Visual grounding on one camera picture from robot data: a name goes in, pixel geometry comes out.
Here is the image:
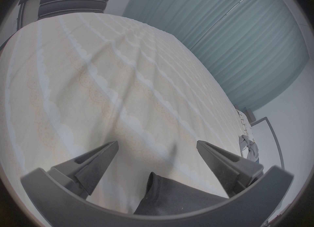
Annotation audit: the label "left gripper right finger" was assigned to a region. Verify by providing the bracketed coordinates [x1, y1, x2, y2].
[196, 140, 264, 195]

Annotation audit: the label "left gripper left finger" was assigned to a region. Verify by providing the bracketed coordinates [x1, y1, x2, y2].
[49, 140, 120, 196]

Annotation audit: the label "black trousers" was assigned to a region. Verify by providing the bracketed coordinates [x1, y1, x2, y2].
[133, 171, 230, 216]

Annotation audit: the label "pile of clothes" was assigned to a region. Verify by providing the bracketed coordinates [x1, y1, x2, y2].
[239, 135, 260, 163]

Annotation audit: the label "bed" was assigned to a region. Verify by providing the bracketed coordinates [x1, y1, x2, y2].
[0, 13, 285, 213]

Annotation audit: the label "white printed pillow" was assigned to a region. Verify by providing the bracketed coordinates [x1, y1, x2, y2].
[236, 108, 253, 139]

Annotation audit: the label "grey bedside table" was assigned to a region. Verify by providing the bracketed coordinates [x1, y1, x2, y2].
[234, 104, 256, 123]

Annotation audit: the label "blue-green curtain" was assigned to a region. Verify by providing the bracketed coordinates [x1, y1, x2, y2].
[190, 0, 310, 113]
[122, 0, 267, 51]

